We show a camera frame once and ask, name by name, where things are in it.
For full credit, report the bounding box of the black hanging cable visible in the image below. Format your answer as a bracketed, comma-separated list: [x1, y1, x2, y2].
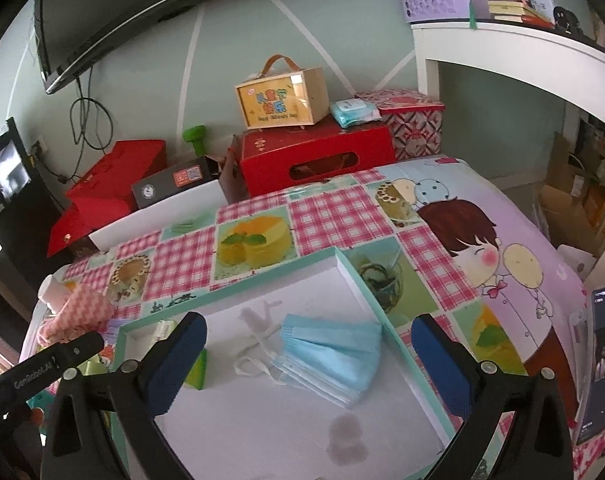
[68, 67, 114, 184]

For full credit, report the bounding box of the red patterned tin box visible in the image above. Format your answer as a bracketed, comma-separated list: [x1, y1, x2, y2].
[355, 89, 445, 163]

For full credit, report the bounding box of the wooden box with leather handle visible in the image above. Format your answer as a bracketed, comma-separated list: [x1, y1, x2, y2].
[235, 55, 333, 128]

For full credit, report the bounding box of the pink checked cloth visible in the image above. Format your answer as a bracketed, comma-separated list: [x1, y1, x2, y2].
[37, 282, 116, 346]

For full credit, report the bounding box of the printed checked tablecloth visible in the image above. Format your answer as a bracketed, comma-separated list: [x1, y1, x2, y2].
[20, 156, 605, 480]

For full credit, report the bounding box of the small black screen device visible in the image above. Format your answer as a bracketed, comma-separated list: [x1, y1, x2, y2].
[0, 117, 33, 221]

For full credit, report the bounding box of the red gift box with window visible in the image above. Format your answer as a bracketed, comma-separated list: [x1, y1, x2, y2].
[220, 125, 397, 204]

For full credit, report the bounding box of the flat red box gold clasp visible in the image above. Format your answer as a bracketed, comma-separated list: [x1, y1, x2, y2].
[47, 197, 133, 261]

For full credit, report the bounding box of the white desk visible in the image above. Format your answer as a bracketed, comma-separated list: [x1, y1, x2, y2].
[411, 20, 605, 221]

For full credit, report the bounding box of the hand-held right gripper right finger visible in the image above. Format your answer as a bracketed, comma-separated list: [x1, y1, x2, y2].
[411, 313, 575, 480]

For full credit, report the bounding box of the black smartphone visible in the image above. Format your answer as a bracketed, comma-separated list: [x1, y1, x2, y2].
[572, 285, 605, 446]

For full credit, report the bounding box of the green packet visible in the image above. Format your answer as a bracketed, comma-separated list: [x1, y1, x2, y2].
[185, 347, 209, 391]

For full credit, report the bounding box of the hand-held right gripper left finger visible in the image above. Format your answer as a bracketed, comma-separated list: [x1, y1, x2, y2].
[42, 311, 208, 480]

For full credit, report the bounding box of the black flat screen television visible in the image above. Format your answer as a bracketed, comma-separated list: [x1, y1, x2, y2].
[35, 0, 360, 95]

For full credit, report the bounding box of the brown cardboard box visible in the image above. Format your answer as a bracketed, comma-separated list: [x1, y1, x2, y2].
[539, 182, 590, 241]

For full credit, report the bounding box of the stack of books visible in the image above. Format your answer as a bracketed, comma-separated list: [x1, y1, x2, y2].
[487, 0, 555, 28]

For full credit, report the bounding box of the green dumbbell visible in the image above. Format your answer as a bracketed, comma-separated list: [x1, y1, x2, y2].
[182, 125, 208, 157]

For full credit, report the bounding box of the white foam board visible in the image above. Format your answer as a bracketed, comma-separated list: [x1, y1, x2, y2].
[90, 179, 223, 251]

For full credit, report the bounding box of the stack of blue face masks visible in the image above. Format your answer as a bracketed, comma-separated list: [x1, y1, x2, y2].
[272, 312, 384, 407]

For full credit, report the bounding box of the white tray with teal rim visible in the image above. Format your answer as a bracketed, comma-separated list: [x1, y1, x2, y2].
[100, 247, 458, 480]

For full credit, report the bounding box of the red handbag shaped box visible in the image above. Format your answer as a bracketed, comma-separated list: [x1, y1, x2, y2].
[65, 139, 168, 211]

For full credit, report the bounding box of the pale blue wipes packet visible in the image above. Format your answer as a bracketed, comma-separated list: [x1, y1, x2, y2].
[329, 98, 383, 128]

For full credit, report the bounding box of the black box with label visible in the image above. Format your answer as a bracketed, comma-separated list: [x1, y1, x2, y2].
[131, 156, 218, 209]

